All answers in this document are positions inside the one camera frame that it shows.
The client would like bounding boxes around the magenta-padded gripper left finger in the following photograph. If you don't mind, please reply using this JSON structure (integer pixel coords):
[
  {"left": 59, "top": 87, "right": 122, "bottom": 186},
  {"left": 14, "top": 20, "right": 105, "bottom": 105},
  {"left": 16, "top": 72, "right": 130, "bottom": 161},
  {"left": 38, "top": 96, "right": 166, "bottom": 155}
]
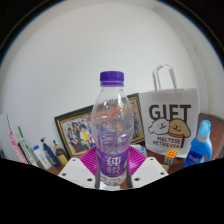
[{"left": 57, "top": 146, "right": 101, "bottom": 190}]

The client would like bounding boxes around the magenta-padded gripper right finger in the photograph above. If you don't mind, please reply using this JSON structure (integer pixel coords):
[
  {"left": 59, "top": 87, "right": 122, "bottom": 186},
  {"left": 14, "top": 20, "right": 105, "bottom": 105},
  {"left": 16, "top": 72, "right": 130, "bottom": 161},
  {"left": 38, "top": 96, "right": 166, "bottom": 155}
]
[{"left": 125, "top": 145, "right": 169, "bottom": 190}]

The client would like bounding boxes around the clear purple-capped water bottle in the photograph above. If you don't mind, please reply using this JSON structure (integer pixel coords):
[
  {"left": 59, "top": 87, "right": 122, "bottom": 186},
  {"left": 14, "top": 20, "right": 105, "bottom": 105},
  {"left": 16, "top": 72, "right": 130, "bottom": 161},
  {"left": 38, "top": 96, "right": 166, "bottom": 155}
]
[{"left": 90, "top": 70, "right": 135, "bottom": 187}]

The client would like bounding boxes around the amber pump bottle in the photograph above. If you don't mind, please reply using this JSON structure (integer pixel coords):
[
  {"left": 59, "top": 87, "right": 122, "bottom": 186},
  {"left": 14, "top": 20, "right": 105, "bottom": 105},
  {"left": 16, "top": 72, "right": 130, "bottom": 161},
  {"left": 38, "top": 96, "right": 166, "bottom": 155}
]
[{"left": 52, "top": 139, "right": 69, "bottom": 167}]

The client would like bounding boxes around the colourful puzzle cube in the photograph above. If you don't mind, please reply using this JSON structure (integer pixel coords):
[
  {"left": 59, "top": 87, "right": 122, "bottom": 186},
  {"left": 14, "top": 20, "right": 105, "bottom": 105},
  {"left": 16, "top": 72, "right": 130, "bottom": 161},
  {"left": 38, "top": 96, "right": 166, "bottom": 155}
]
[{"left": 163, "top": 149, "right": 179, "bottom": 166}]

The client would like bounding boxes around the dark blue pump bottle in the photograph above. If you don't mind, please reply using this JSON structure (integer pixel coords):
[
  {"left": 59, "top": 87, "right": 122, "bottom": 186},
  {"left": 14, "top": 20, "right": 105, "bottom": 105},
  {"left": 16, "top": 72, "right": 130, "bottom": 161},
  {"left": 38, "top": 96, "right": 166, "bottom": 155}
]
[{"left": 39, "top": 137, "right": 62, "bottom": 168}]

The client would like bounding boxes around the white bottle with blue cap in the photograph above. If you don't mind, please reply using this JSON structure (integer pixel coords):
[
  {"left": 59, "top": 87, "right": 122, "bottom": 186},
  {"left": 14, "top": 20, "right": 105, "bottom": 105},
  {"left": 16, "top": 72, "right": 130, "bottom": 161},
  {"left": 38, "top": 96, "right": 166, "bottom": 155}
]
[{"left": 32, "top": 144, "right": 53, "bottom": 170}]

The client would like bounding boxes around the framed group picture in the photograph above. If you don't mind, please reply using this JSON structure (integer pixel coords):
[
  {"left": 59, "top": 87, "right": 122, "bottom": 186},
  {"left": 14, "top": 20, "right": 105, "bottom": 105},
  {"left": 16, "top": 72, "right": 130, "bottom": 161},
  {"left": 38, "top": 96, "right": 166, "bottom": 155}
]
[{"left": 54, "top": 92, "right": 146, "bottom": 159}]

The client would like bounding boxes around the long green and white box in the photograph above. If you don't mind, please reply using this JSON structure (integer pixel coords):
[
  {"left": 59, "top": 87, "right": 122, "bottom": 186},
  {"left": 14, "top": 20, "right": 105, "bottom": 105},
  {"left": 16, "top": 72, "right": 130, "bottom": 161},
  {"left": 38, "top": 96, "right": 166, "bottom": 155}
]
[{"left": 17, "top": 125, "right": 43, "bottom": 169}]

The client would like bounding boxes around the blue detergent bottle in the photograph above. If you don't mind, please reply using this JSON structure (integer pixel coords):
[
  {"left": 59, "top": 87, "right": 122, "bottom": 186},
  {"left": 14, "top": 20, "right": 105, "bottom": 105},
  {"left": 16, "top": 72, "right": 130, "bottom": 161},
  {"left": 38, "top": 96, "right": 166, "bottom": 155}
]
[{"left": 182, "top": 119, "right": 214, "bottom": 169}]

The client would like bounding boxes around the long pink and white box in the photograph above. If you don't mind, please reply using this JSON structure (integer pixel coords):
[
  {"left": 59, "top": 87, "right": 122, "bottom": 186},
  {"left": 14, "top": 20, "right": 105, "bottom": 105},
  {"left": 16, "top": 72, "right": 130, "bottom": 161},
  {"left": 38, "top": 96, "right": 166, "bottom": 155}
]
[{"left": 8, "top": 130, "right": 29, "bottom": 164}]

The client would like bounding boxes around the white paper gift bag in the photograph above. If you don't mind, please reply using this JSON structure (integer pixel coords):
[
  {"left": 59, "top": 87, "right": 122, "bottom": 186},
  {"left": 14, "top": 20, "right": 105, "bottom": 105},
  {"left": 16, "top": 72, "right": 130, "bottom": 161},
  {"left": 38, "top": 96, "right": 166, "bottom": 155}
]
[{"left": 138, "top": 64, "right": 200, "bottom": 159}]

